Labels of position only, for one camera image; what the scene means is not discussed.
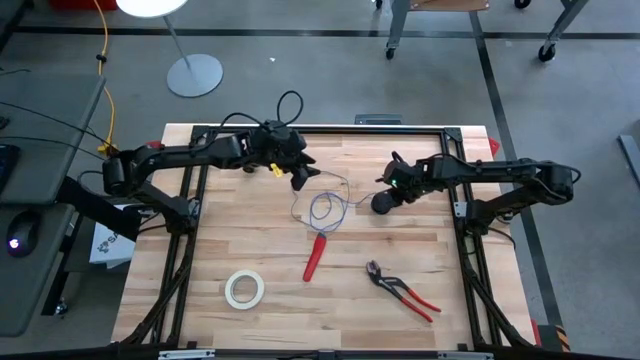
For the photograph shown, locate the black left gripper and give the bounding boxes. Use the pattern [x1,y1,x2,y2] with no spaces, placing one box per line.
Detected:
[248,118,322,193]

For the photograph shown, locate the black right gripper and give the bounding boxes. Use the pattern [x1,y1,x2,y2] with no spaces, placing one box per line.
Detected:
[382,157,431,208]

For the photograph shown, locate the black cord spool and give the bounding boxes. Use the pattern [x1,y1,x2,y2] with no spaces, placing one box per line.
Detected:
[370,190,402,216]

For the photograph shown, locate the thin blue cord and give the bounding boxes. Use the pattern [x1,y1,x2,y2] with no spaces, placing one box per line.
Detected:
[289,169,377,237]

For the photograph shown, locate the white tape roll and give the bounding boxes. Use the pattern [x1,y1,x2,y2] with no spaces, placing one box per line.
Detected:
[223,269,267,312]

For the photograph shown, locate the silver aluminium extrusion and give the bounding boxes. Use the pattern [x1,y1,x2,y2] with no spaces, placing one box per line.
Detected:
[436,351,494,360]
[158,349,217,360]

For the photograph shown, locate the wooden-top table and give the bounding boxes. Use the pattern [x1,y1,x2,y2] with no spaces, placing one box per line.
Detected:
[384,0,589,64]

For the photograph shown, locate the hazard-striped black box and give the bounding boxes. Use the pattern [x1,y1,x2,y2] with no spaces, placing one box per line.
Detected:
[530,319,572,353]

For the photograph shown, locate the white cardboard box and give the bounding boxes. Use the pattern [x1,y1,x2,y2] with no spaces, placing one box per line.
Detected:
[89,218,138,270]

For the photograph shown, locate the grey metal bar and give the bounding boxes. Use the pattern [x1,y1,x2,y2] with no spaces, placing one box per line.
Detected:
[616,133,640,187]

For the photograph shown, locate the grey desk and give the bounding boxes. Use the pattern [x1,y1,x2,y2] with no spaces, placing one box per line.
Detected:
[0,73,108,338]

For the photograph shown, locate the red floor bin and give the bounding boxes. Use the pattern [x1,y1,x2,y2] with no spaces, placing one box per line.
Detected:
[48,0,118,12]

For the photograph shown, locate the black computer mouse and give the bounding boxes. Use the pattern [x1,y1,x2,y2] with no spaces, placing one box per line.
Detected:
[5,210,43,259]

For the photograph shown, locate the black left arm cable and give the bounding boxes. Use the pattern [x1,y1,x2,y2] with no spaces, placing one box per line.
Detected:
[218,89,305,147]

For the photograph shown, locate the yellow cable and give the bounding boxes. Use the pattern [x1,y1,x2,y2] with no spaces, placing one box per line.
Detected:
[91,0,120,155]

